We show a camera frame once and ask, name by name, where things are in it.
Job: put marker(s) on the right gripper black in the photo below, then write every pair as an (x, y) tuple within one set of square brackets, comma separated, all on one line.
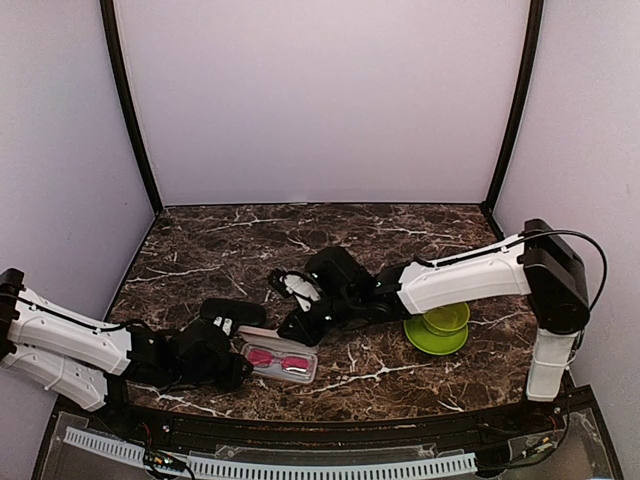
[(306, 333)]

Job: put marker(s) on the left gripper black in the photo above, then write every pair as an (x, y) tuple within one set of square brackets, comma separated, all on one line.
[(233, 379)]

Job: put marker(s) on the pink glasses case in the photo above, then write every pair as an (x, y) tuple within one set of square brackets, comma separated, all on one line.
[(261, 338)]

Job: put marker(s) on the pink translucent sunglasses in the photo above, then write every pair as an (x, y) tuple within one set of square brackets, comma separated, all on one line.
[(264, 359)]

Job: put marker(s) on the black glasses case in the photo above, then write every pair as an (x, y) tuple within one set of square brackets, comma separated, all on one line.
[(243, 313)]

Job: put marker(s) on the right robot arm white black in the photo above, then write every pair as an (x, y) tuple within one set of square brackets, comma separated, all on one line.
[(537, 263)]

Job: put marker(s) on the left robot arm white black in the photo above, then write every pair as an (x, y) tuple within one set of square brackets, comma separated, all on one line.
[(90, 362)]

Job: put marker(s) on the green plate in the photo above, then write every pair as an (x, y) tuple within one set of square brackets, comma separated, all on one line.
[(421, 338)]

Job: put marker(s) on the green bowl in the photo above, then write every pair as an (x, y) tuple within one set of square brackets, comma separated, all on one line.
[(447, 320)]

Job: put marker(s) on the black front rail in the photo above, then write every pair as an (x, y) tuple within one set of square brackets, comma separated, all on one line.
[(179, 431)]

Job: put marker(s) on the white slotted cable duct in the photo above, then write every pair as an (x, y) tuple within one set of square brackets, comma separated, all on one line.
[(230, 462)]

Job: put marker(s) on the left black frame post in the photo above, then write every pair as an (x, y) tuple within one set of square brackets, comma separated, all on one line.
[(124, 93)]

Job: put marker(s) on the black frame post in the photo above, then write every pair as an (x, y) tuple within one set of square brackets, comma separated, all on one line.
[(124, 93), (521, 89)]

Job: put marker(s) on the right black frame post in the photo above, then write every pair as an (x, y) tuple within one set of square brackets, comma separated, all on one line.
[(521, 89)]

